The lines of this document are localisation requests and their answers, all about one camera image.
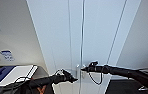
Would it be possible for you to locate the white wardrobe door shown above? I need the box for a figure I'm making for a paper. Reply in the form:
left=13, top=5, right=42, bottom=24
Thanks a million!
left=25, top=0, right=84, bottom=94
left=81, top=0, right=128, bottom=94

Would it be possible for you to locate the white flat board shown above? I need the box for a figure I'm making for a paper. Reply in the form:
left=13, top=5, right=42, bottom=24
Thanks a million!
left=0, top=64, right=39, bottom=88

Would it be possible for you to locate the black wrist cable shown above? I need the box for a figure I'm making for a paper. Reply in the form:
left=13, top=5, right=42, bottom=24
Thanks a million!
left=87, top=70, right=104, bottom=86

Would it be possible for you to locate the orange metal frame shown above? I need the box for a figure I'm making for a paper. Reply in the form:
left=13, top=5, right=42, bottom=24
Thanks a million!
left=35, top=84, right=48, bottom=94

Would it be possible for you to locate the blue and white wall label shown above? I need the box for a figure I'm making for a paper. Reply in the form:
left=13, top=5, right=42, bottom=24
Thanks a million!
left=0, top=49, right=15, bottom=63

